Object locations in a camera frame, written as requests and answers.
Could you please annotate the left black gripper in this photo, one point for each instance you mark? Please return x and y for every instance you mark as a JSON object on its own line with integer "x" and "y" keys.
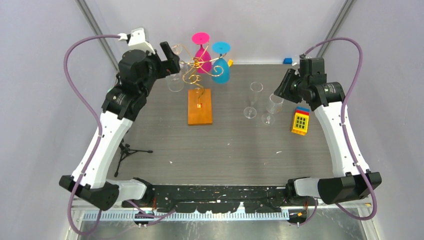
{"x": 172, "y": 66}

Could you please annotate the clear flute glass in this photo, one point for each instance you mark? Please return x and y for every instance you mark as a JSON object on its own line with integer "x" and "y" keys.
{"x": 254, "y": 93}

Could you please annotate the blue wine glass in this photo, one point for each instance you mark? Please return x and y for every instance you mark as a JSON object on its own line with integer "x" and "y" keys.
{"x": 220, "y": 69}

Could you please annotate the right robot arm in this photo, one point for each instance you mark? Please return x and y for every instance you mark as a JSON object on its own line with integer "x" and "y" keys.
{"x": 352, "y": 177}

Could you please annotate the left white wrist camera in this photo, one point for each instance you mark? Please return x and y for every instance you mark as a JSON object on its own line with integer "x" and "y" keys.
{"x": 137, "y": 40}

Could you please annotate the orange wooden rack base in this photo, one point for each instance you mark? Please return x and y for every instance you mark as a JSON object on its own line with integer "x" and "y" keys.
{"x": 199, "y": 116}

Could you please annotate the gold wire wine glass rack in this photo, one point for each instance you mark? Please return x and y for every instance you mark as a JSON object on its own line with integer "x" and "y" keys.
{"x": 192, "y": 77}

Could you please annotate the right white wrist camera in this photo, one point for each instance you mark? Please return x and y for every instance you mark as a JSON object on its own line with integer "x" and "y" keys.
{"x": 296, "y": 61}

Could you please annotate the pink wine glass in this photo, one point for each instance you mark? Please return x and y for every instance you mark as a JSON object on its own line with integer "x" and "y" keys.
{"x": 202, "y": 55}

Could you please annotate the clear ribbed wine glass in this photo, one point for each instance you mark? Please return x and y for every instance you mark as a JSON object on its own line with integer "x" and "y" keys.
{"x": 273, "y": 106}

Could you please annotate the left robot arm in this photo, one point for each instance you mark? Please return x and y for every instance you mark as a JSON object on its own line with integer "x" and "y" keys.
{"x": 138, "y": 70}

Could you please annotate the blue toy block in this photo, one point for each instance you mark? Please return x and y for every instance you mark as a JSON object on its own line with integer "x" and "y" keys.
{"x": 287, "y": 61}

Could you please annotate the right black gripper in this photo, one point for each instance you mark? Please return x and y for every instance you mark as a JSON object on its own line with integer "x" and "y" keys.
{"x": 282, "y": 90}

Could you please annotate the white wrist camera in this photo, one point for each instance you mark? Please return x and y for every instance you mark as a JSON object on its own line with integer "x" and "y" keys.
{"x": 137, "y": 40}
{"x": 296, "y": 61}

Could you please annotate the colourful toy brick building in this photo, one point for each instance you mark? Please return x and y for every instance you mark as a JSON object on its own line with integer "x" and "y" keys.
{"x": 300, "y": 122}

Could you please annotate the small black tripod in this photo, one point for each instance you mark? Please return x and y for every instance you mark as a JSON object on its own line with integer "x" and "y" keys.
{"x": 126, "y": 151}

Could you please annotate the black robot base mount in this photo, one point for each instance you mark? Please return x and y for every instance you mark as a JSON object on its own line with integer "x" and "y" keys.
{"x": 221, "y": 202}

